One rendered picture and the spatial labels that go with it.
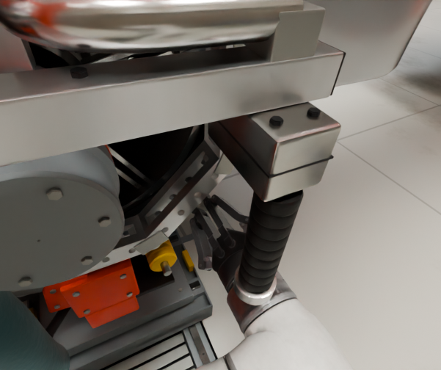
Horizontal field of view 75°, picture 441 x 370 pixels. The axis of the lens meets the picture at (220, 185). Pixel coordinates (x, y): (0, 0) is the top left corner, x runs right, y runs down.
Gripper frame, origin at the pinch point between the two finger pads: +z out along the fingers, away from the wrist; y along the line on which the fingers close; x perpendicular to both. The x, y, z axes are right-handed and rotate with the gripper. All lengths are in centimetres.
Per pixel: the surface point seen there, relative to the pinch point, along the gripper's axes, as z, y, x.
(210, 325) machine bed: -5, -38, -41
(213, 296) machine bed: 4, -34, -45
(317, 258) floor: 3, -5, -85
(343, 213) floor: 18, 16, -106
